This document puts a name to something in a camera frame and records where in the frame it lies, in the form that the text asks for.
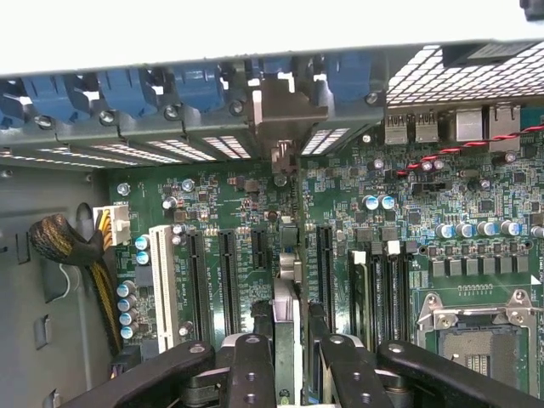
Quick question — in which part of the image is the black power plug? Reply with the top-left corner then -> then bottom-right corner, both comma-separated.
108,343 -> 144,380

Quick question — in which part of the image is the open black PC case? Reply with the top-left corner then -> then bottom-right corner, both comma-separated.
0,40 -> 544,408

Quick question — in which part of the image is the metal USB port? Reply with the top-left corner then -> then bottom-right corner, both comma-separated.
414,111 -> 439,144
383,111 -> 411,146

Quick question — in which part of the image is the perforated metal slot cover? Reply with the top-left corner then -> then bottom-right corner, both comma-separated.
183,127 -> 264,162
54,136 -> 184,167
297,125 -> 383,158
119,132 -> 218,165

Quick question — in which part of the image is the black RAM slot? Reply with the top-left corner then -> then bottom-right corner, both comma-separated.
385,240 -> 403,346
370,241 -> 388,350
401,241 -> 417,342

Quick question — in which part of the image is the red black twisted wire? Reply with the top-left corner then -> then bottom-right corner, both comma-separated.
394,122 -> 544,178

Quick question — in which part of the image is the black short expansion slot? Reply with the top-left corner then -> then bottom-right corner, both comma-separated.
250,228 -> 270,272

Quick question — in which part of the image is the square metal rear port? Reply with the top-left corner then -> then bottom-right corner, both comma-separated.
454,107 -> 486,142

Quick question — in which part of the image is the white power connector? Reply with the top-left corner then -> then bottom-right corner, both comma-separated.
92,202 -> 133,247

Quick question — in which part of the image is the CPU socket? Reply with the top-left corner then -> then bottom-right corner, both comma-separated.
416,288 -> 544,403

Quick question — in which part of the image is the white expansion slot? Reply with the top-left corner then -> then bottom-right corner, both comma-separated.
148,224 -> 182,354

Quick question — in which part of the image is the black yellow power wire bundle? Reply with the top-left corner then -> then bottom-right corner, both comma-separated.
28,212 -> 125,359

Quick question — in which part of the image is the blue slot latch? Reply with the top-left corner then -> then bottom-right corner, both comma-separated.
0,91 -> 25,131
325,53 -> 377,105
248,57 -> 297,93
95,70 -> 161,121
172,63 -> 229,114
20,76 -> 93,125

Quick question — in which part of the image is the green motherboard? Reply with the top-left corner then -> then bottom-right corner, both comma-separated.
105,114 -> 544,408

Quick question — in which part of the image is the metal network port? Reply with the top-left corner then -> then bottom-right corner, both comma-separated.
488,103 -> 522,153

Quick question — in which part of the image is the black long expansion slot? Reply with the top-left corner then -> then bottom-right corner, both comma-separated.
217,228 -> 241,337
317,224 -> 337,337
186,228 -> 212,342

